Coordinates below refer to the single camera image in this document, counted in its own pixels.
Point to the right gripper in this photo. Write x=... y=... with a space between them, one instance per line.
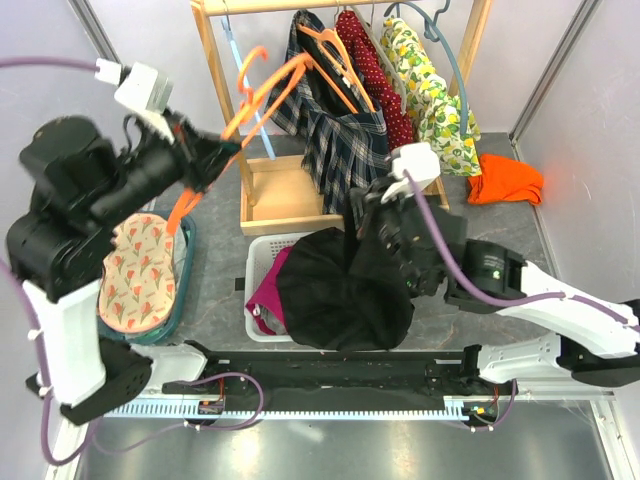
x=367 y=207

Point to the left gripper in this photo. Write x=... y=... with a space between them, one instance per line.
x=200 y=154

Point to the black skirt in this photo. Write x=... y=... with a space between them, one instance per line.
x=365 y=307

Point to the navy plaid skirt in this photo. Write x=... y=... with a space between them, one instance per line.
x=342 y=149

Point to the magenta pleated skirt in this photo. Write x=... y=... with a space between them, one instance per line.
x=265 y=305

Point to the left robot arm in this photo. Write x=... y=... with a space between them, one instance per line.
x=83 y=189

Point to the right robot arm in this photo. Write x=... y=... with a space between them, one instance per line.
x=588 y=339

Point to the blue-grey hanger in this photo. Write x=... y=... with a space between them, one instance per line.
x=432 y=33

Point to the wooden clothes rack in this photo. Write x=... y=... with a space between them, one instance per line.
x=277 y=196

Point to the teal plastic tub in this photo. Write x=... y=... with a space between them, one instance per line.
x=184 y=251

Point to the red polka dot garment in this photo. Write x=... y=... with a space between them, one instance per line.
x=352 y=33

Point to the white plastic laundry basket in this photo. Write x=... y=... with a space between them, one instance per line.
x=261 y=255

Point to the orange cloth on floor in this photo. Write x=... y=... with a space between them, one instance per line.
x=505 y=180

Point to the lemon print garment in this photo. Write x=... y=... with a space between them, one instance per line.
x=434 y=113

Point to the floral tulip cloth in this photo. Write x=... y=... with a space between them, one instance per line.
x=138 y=286

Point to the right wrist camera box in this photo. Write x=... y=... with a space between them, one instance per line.
x=413 y=166

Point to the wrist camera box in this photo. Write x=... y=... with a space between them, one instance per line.
x=413 y=166
x=141 y=89

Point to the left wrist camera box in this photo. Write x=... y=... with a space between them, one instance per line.
x=141 y=89

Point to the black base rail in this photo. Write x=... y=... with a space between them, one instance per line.
x=315 y=381

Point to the white slotted cable duct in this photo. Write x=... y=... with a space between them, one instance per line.
x=193 y=409

